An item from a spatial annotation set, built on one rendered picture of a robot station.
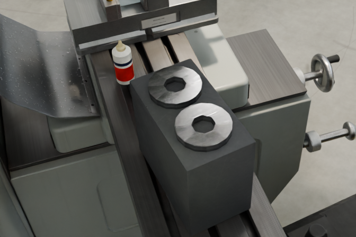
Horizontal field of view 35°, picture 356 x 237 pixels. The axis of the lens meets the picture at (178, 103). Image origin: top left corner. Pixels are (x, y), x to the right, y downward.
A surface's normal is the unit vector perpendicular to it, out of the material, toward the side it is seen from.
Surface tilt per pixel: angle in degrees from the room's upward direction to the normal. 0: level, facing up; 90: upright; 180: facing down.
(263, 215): 0
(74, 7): 0
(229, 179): 90
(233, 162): 90
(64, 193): 90
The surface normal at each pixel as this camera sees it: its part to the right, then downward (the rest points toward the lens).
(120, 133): -0.05, -0.69
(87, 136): 0.29, 0.68
